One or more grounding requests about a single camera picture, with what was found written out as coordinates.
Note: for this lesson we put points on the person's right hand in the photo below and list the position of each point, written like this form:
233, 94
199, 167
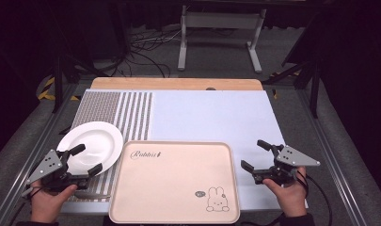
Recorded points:
291, 197

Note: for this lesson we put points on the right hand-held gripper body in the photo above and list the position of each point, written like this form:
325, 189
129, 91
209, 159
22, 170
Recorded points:
288, 158

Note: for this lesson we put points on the white plate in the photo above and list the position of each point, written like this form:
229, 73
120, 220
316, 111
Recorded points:
97, 141

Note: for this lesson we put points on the grey striped placemat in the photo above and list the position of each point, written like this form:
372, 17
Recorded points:
116, 109

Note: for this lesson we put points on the white table mat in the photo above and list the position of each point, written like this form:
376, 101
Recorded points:
210, 116

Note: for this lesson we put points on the black tripod stand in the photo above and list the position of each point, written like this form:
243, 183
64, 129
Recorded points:
313, 75
58, 72

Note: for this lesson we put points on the white metal stand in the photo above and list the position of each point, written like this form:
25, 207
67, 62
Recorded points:
221, 22

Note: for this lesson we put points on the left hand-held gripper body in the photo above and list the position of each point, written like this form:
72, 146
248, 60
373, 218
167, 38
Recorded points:
50, 168

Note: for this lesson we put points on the pink tray with rabbit print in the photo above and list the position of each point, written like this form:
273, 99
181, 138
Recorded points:
172, 185

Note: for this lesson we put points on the person's left hand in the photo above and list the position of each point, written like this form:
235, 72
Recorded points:
47, 204

